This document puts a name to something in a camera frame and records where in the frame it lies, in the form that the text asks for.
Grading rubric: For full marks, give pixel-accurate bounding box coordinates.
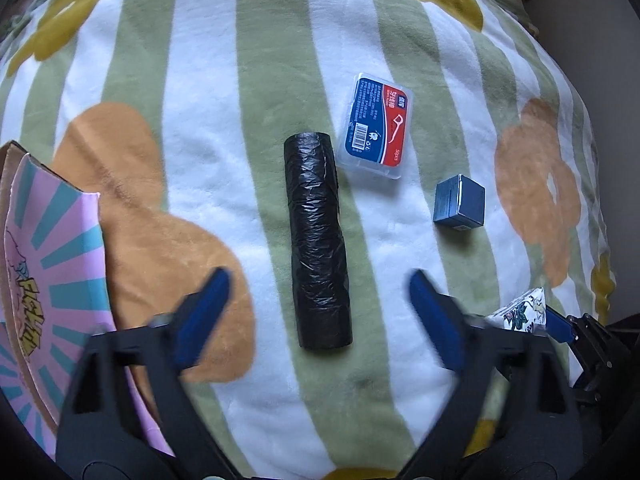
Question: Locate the striped floral blanket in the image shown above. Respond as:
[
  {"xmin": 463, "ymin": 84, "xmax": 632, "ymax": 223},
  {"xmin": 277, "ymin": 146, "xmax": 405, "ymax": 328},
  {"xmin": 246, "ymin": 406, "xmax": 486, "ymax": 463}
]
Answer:
[{"xmin": 0, "ymin": 0, "xmax": 617, "ymax": 480}]

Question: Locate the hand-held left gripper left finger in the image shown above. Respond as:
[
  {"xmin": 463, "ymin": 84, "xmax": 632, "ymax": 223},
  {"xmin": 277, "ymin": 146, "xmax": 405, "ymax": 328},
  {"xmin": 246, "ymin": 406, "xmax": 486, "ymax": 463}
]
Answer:
[{"xmin": 55, "ymin": 267, "xmax": 236, "ymax": 480}]

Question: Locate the small blue box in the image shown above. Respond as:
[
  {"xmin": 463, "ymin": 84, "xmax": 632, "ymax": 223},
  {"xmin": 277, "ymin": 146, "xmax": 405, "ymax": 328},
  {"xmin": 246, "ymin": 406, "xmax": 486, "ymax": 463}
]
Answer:
[{"xmin": 432, "ymin": 173, "xmax": 486, "ymax": 231}]

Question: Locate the cardboard box with pink print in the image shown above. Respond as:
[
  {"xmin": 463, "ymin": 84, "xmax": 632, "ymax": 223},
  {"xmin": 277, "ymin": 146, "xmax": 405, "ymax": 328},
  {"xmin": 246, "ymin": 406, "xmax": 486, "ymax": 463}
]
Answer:
[{"xmin": 0, "ymin": 141, "xmax": 177, "ymax": 462}]

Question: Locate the black trash bag roll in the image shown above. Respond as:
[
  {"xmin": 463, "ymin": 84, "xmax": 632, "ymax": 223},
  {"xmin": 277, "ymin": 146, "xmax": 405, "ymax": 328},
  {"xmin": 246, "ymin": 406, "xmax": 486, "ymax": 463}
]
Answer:
[{"xmin": 283, "ymin": 131, "xmax": 354, "ymax": 350}]

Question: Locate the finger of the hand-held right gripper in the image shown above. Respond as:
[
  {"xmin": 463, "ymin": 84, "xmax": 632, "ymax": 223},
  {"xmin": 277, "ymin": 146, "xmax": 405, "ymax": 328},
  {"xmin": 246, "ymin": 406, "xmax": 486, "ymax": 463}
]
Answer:
[{"xmin": 542, "ymin": 305, "xmax": 632, "ymax": 386}]

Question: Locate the floss pick box red-blue label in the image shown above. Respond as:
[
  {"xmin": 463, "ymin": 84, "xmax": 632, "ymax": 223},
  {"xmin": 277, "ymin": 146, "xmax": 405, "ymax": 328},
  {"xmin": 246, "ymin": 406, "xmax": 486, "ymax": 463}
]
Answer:
[{"xmin": 335, "ymin": 72, "xmax": 418, "ymax": 181}]

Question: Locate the white floral printed box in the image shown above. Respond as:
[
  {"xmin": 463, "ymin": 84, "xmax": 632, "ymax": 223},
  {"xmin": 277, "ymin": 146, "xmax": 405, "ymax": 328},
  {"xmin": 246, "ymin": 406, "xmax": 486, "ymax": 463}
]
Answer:
[{"xmin": 484, "ymin": 287, "xmax": 549, "ymax": 334}]

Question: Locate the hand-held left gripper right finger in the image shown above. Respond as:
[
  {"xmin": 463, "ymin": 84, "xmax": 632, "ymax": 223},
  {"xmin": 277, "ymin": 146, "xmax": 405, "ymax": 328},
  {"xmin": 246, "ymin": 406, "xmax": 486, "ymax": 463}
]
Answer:
[{"xmin": 407, "ymin": 268, "xmax": 587, "ymax": 480}]

